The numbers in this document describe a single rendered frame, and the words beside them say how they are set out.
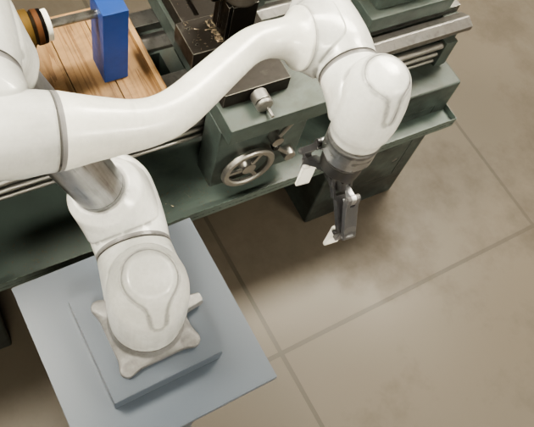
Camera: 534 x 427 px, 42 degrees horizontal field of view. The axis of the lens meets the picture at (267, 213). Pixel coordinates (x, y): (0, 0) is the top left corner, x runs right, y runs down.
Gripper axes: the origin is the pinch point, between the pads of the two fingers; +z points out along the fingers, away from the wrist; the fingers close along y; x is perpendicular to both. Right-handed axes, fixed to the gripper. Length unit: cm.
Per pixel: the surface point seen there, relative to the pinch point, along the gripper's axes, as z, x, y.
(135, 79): 23, -18, -56
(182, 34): 9, -7, -56
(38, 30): 1, -39, -56
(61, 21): 3, -34, -59
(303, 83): 19, 20, -42
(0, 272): 57, -60, -32
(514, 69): 112, 174, -88
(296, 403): 111, 15, 18
